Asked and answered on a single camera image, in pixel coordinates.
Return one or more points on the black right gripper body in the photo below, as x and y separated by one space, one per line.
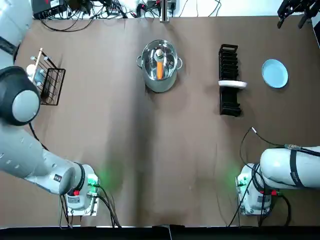
302 5

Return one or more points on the glass pot lid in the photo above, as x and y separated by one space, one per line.
158 52

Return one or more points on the orange corn cob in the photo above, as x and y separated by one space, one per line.
160 71

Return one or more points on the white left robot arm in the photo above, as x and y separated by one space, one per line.
25 155

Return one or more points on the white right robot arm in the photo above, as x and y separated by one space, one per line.
277 165

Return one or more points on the light blue plate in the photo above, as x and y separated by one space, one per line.
275 73

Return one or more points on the white plate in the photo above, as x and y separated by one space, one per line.
232 84

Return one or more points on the black slotted dish rack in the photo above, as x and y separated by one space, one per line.
228 105

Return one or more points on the grey usb hub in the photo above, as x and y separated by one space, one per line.
116 10

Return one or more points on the black box with red logo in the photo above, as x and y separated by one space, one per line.
47 11

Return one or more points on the light blue cup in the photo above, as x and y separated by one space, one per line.
39 77

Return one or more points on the white cup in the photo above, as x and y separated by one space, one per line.
31 69

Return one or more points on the aluminium frame post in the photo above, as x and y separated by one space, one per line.
165 12

